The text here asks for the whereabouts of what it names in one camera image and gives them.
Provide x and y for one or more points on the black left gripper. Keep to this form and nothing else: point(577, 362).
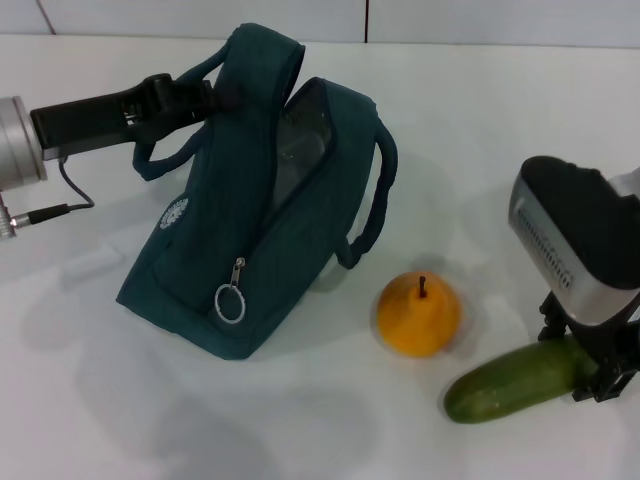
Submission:
point(95, 122)

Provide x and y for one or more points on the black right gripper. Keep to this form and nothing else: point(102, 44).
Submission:
point(612, 340)

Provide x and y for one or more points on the green cucumber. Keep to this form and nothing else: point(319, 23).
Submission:
point(515, 385)

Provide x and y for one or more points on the clear blue-rimmed food container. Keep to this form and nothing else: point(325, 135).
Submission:
point(305, 145)

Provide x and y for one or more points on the dark teal lunch bag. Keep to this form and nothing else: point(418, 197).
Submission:
point(220, 225)

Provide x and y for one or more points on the yellow orange pear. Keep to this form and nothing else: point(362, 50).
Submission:
point(420, 320)

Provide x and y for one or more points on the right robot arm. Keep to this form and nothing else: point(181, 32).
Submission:
point(627, 181)

